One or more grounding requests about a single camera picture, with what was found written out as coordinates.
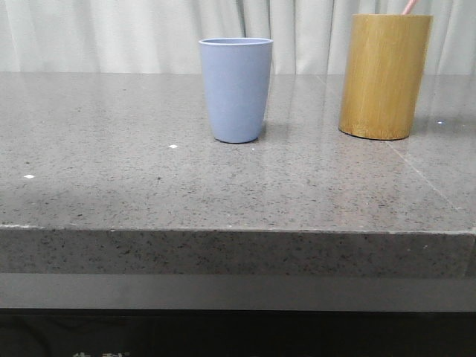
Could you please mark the blue plastic cup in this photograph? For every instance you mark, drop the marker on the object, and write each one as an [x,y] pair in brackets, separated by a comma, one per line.
[236,75]

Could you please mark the bamboo wooden cylinder holder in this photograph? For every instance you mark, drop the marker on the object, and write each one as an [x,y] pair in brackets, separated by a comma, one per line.
[384,70]

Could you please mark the pink chopstick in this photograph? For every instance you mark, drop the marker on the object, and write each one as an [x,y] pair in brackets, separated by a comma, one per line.
[409,7]

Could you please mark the white curtain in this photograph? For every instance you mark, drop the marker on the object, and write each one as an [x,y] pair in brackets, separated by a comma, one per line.
[310,37]

